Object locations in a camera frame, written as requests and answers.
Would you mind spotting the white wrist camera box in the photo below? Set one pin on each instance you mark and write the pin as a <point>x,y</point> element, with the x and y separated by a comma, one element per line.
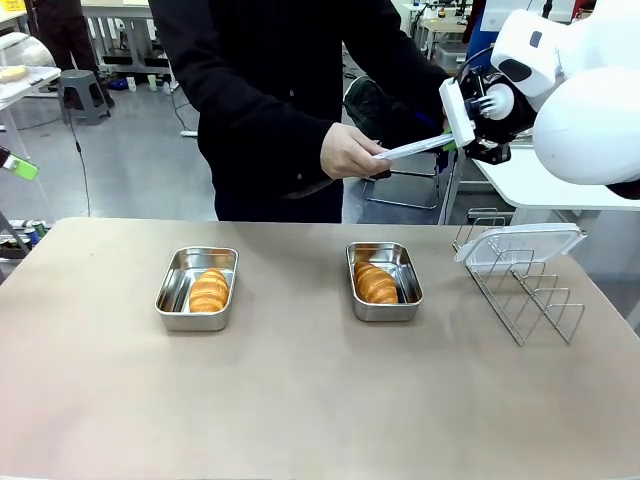
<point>457,112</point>

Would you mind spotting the small white side table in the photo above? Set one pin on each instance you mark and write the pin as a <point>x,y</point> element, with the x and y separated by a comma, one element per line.
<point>30,85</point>

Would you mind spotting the grey plastic storage bin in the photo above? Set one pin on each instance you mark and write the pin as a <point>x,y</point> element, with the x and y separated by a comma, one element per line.
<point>452,54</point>

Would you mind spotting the metal frame chair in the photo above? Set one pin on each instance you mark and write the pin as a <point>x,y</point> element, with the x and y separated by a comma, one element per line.
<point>415,170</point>

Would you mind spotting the black stand pole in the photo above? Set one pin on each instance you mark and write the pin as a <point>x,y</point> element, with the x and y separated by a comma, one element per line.
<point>547,5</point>

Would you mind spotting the blue drink can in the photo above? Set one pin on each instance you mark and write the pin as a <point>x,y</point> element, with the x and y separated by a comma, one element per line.
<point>31,236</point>

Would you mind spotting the clear plastic dome cover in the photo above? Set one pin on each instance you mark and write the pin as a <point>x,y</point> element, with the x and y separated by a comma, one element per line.
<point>20,47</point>

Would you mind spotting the person black clothed torso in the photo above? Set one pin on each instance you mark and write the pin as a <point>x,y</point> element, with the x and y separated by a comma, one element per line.
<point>240,75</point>

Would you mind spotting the golden brown croissant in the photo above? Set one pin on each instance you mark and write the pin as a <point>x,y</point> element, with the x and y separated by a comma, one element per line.
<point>375,284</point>
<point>210,291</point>

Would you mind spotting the large white table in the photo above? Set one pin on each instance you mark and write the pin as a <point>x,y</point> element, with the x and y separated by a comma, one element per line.
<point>520,190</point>

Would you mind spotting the blue board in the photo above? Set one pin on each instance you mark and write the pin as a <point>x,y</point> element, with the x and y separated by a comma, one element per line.
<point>475,30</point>

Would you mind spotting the stainless steel rectangular container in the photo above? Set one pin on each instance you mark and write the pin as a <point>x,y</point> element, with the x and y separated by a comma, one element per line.
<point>407,280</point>
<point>172,295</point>

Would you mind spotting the grey plastic stool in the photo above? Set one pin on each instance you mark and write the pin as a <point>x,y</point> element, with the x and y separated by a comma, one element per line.
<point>85,95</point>

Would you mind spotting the background person dark clothes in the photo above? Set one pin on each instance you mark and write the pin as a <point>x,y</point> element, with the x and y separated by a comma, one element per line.
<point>65,40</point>

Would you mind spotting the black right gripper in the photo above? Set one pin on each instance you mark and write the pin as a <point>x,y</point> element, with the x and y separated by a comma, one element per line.
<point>492,132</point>

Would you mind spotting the dark blue jacket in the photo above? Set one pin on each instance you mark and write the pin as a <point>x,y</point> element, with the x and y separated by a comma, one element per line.
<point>367,105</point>

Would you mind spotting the green drink can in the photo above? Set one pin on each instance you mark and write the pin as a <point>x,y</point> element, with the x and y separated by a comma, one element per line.
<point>40,230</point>

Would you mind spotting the pale bread loaf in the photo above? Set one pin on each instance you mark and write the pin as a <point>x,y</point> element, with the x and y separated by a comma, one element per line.
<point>12,74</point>

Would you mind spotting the person left forearm black sleeve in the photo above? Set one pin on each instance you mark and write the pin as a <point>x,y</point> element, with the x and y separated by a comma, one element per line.
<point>415,65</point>

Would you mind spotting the person right forearm black sleeve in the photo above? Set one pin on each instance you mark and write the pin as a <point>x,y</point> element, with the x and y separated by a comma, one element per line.
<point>270,155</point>

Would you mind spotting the clear plastic container lid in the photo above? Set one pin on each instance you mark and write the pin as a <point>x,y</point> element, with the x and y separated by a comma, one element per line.
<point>525,242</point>
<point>415,146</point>

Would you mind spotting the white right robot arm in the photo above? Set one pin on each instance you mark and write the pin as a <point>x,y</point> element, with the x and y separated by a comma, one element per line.
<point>585,120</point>

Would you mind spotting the person right hand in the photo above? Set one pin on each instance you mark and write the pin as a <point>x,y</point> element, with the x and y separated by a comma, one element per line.
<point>347,155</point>

